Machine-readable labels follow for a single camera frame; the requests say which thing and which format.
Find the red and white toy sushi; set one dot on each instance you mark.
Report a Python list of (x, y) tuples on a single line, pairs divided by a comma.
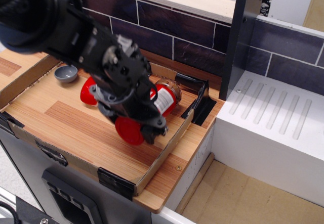
[(85, 95)]

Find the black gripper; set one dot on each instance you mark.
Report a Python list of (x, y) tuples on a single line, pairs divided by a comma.
[(134, 104)]

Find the red-lidded basil spice bottle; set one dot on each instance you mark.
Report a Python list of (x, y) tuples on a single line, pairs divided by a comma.
[(169, 96)]

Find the white toy sink drainboard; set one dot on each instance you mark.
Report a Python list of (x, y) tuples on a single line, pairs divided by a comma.
[(273, 131)]

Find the grey and blue measuring spoon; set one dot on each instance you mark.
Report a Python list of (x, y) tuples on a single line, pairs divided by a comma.
[(66, 74)]

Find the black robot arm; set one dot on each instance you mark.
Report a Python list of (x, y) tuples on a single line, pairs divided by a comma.
[(62, 29)]

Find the dark grey vertical post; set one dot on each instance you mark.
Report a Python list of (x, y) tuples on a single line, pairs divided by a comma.
[(243, 22)]

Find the grey oven control panel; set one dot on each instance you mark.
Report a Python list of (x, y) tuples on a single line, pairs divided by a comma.
[(75, 206)]

